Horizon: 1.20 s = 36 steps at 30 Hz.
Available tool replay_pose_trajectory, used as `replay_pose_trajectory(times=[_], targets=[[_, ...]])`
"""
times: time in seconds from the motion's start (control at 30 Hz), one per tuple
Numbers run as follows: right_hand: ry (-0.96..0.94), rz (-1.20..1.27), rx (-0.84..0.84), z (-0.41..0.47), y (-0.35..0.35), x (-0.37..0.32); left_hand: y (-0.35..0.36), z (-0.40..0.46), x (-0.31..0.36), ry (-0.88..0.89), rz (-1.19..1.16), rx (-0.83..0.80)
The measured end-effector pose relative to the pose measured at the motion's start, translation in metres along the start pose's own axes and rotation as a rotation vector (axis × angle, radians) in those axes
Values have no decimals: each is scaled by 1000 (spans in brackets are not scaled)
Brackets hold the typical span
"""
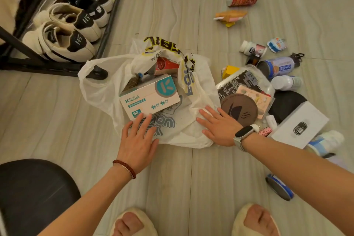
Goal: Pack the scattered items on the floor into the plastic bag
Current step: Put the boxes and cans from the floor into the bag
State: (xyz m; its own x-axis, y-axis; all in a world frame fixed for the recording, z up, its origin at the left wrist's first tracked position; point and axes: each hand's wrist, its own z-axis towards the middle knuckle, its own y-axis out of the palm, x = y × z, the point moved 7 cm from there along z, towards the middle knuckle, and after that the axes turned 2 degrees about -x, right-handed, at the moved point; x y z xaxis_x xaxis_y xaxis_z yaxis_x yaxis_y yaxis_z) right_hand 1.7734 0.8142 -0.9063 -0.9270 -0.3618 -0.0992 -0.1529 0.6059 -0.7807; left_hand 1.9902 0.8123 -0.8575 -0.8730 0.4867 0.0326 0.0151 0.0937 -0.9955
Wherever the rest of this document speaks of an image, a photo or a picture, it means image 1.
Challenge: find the person's right hand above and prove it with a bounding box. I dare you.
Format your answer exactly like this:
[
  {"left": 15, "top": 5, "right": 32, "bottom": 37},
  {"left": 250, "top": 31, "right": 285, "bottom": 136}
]
[{"left": 196, "top": 105, "right": 244, "bottom": 148}]

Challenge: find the person's left hand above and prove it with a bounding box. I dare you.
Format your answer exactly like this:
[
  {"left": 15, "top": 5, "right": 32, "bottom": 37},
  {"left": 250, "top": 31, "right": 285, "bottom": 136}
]
[{"left": 117, "top": 113, "right": 160, "bottom": 174}]

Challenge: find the white printed plastic bag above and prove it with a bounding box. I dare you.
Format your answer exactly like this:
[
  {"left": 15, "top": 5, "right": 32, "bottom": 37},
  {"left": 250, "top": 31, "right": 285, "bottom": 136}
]
[{"left": 78, "top": 37, "right": 222, "bottom": 149}]

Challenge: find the person's left forearm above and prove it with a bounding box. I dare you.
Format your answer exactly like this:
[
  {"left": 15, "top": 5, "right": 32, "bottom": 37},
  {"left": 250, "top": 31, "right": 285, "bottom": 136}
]
[{"left": 37, "top": 162, "right": 136, "bottom": 236}]

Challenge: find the person's right forearm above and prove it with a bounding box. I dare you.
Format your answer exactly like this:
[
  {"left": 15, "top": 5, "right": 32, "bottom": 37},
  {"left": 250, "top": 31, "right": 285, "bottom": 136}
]
[{"left": 242, "top": 132, "right": 354, "bottom": 236}]

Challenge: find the brown round coaster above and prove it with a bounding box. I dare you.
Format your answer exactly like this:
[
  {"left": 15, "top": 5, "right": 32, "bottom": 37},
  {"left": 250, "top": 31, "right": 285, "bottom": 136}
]
[{"left": 220, "top": 94, "right": 258, "bottom": 127}]

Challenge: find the white smartwatch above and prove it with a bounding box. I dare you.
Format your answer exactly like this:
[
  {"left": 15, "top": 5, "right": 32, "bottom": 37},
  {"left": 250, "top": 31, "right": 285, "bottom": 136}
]
[{"left": 233, "top": 124, "right": 260, "bottom": 152}]

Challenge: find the white and teal box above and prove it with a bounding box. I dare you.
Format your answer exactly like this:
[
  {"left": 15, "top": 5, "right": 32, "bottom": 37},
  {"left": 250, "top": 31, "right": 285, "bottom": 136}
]
[{"left": 119, "top": 74, "right": 181, "bottom": 121}]

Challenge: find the clear bag with black label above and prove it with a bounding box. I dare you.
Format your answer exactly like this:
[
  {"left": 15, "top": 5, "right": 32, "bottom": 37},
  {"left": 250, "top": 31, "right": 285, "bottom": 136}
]
[{"left": 216, "top": 64, "right": 275, "bottom": 119}]

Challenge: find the pink packet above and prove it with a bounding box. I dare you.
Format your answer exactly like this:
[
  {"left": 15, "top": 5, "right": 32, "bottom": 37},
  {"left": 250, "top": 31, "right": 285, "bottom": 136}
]
[{"left": 236, "top": 85, "right": 273, "bottom": 120}]

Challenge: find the yellow small box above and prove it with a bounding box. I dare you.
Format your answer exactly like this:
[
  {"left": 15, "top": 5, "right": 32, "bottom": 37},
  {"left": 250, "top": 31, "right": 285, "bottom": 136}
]
[{"left": 221, "top": 65, "right": 240, "bottom": 80}]

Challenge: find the brown packet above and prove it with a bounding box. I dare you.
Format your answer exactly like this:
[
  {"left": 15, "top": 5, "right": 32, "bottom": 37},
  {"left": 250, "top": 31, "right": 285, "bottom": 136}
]
[{"left": 122, "top": 74, "right": 143, "bottom": 92}]

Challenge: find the white small tube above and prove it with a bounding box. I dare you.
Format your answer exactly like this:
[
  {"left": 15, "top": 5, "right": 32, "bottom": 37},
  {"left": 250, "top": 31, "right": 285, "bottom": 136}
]
[{"left": 265, "top": 115, "right": 278, "bottom": 131}]

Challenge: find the dark brown small bottle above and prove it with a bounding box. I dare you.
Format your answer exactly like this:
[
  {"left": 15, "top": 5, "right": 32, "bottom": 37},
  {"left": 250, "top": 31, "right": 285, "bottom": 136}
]
[{"left": 246, "top": 54, "right": 262, "bottom": 67}]

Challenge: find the black cloth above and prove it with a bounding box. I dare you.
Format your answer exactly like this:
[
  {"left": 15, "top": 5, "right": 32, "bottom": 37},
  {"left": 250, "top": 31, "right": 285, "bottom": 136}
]
[{"left": 268, "top": 90, "right": 307, "bottom": 124}]

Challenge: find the red small box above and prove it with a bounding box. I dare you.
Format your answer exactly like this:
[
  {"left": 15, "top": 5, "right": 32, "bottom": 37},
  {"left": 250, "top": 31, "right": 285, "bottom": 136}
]
[{"left": 154, "top": 57, "right": 180, "bottom": 76}]

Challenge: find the plain white bottle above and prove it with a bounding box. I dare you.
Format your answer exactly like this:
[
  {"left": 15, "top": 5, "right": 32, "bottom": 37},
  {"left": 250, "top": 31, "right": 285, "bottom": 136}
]
[{"left": 271, "top": 75, "right": 303, "bottom": 91}]

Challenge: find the white pill bottle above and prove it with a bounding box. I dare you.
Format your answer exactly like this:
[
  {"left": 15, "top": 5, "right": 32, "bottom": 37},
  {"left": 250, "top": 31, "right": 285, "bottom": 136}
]
[{"left": 240, "top": 40, "right": 267, "bottom": 58}]

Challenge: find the cream left slipper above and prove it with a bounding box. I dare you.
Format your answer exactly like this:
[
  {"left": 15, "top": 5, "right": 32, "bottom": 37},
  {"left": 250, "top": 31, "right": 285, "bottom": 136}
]
[{"left": 110, "top": 207, "right": 159, "bottom": 236}]

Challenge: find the cream slipper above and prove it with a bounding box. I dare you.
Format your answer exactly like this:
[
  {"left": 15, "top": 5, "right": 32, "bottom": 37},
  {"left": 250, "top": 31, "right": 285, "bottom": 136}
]
[
  {"left": 231, "top": 203, "right": 281, "bottom": 236},
  {"left": 110, "top": 207, "right": 159, "bottom": 236}
]

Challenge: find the white box with black logo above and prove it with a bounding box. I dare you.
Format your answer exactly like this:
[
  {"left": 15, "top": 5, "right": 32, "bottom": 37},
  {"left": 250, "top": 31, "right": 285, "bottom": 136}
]
[{"left": 271, "top": 101, "right": 329, "bottom": 150}]

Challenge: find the blue and white small pouch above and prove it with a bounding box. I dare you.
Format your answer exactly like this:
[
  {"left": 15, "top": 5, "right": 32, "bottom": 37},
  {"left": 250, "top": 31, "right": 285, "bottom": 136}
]
[{"left": 267, "top": 37, "right": 287, "bottom": 53}]

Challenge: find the cream right slipper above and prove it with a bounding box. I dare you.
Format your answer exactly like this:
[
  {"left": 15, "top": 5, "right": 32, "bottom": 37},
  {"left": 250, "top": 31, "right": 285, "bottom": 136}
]
[{"left": 231, "top": 203, "right": 281, "bottom": 236}]

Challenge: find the blue round tin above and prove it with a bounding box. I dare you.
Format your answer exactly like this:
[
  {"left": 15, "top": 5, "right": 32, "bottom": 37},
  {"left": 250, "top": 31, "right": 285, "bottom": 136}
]
[{"left": 265, "top": 173, "right": 295, "bottom": 202}]

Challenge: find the orange toy bird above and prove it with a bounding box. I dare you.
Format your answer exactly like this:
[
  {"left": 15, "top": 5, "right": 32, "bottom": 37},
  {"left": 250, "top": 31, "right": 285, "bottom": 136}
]
[{"left": 214, "top": 10, "right": 248, "bottom": 27}]

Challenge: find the white bottle with blue label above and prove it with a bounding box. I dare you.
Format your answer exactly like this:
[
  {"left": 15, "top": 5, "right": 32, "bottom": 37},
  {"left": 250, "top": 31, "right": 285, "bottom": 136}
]
[{"left": 304, "top": 130, "right": 345, "bottom": 157}]

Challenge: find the black metal shoe rack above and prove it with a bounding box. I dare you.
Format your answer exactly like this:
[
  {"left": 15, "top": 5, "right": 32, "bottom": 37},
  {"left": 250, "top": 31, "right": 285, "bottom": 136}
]
[{"left": 0, "top": 0, "right": 130, "bottom": 77}]

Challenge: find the beige and black sneaker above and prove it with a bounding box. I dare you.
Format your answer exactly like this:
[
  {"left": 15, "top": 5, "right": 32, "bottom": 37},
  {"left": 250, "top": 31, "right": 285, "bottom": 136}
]
[
  {"left": 33, "top": 3, "right": 101, "bottom": 43},
  {"left": 22, "top": 21, "right": 96, "bottom": 63}
]

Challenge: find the black round stool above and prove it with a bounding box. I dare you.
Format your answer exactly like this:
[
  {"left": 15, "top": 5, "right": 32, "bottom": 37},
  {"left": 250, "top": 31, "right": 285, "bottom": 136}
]
[{"left": 0, "top": 158, "right": 81, "bottom": 236}]

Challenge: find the red bead bracelet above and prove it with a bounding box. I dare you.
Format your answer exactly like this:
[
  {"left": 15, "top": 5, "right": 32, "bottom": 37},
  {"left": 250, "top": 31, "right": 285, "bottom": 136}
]
[{"left": 112, "top": 159, "right": 137, "bottom": 180}]

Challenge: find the grey bottle with black strap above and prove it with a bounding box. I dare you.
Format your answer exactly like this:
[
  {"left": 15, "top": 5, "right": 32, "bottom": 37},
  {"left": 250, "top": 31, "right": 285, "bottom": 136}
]
[{"left": 257, "top": 53, "right": 305, "bottom": 79}]

